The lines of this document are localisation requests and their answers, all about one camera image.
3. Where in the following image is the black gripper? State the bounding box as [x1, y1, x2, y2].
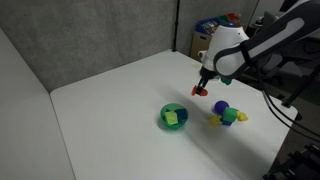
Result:
[196, 65, 221, 95]

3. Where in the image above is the orange toy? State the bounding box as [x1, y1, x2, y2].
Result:
[191, 85, 209, 97]

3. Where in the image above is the yellow spiky toy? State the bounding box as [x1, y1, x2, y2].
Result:
[208, 114, 224, 128]

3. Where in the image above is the yellow animal toy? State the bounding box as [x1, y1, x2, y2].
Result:
[236, 110, 249, 123]

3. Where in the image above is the green bowl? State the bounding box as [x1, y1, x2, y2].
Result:
[159, 102, 190, 131]

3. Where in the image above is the colourful toy box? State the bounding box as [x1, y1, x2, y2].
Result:
[194, 12, 243, 36]

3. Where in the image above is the purple ball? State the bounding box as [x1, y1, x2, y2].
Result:
[213, 100, 230, 116]

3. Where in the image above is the dark blue block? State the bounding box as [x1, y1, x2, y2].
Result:
[175, 108, 189, 122]

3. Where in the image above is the lime green cube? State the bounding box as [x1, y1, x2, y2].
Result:
[164, 110, 180, 126]

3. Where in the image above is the black tripod pole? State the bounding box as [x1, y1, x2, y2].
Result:
[171, 0, 181, 53]

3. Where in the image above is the grey office chair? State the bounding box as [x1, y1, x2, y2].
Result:
[255, 11, 280, 34]

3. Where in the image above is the black diagonal stand rod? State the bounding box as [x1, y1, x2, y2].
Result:
[281, 63, 320, 108]

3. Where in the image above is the black monitor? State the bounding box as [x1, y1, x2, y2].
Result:
[278, 0, 302, 13]

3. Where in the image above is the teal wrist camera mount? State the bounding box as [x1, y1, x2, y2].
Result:
[220, 75, 233, 86]

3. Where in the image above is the black hanging cable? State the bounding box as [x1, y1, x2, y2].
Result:
[264, 91, 320, 131]
[239, 41, 320, 138]

